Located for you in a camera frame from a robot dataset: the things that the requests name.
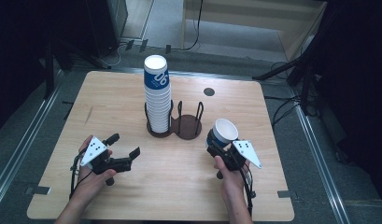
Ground black floor cables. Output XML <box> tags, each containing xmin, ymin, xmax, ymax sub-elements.
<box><xmin>263</xmin><ymin>94</ymin><xmax>305</xmax><ymax>129</ymax></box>

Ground dark brown cup holder rack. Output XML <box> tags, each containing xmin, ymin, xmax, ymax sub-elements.
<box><xmin>144</xmin><ymin>100</ymin><xmax>205</xmax><ymax>141</ymax></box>

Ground blue white paper cup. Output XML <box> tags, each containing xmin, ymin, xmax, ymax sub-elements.
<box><xmin>205</xmin><ymin>118</ymin><xmax>240</xmax><ymax>149</ymax></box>

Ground light wooden cabinet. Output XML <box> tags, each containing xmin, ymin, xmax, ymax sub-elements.
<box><xmin>181</xmin><ymin>0</ymin><xmax>329</xmax><ymax>63</ymax></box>

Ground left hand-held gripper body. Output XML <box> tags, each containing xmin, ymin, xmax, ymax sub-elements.
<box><xmin>80</xmin><ymin>136</ymin><xmax>133</xmax><ymax>187</ymax></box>

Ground person's left hand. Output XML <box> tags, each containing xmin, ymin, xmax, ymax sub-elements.
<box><xmin>71</xmin><ymin>134</ymin><xmax>118</xmax><ymax>203</ymax></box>

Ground black hanging cable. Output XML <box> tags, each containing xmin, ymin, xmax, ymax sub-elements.
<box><xmin>178</xmin><ymin>0</ymin><xmax>205</xmax><ymax>52</ymax></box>

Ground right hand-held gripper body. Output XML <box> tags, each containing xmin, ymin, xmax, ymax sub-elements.
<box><xmin>214</xmin><ymin>140</ymin><xmax>262</xmax><ymax>180</ymax></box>

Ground white floor cable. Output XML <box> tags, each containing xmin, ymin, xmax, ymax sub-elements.
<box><xmin>107</xmin><ymin>42</ymin><xmax>131</xmax><ymax>68</ymax></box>

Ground black cabinet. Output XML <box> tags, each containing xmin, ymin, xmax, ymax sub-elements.
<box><xmin>85</xmin><ymin>0</ymin><xmax>129</xmax><ymax>59</ymax></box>

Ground stack of white paper cups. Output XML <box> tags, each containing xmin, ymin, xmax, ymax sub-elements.
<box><xmin>143</xmin><ymin>54</ymin><xmax>173</xmax><ymax>134</ymax></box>

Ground right hand-held gripper cable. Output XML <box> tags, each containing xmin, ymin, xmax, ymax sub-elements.
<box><xmin>239</xmin><ymin>161</ymin><xmax>258</xmax><ymax>217</ymax></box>

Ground left hand-held gripper cable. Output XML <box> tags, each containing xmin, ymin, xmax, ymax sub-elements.
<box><xmin>68</xmin><ymin>154</ymin><xmax>93</xmax><ymax>200</ymax></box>

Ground hand-held gripper cable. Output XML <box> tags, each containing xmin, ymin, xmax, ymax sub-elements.
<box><xmin>68</xmin><ymin>154</ymin><xmax>93</xmax><ymax>200</ymax></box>
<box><xmin>239</xmin><ymin>161</ymin><xmax>258</xmax><ymax>217</ymax></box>

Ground person's right hand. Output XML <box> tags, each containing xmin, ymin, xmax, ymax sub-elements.
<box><xmin>214</xmin><ymin>154</ymin><xmax>252</xmax><ymax>196</ymax></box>

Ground black metal stand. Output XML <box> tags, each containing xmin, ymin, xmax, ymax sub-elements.
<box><xmin>252</xmin><ymin>0</ymin><xmax>348</xmax><ymax>114</ymax></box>
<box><xmin>42</xmin><ymin>32</ymin><xmax>75</xmax><ymax>101</ymax></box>

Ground metal floor rail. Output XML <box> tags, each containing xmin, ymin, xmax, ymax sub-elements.
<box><xmin>290</xmin><ymin>90</ymin><xmax>352</xmax><ymax>224</ymax></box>
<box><xmin>0</xmin><ymin>83</ymin><xmax>63</xmax><ymax>207</ymax></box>

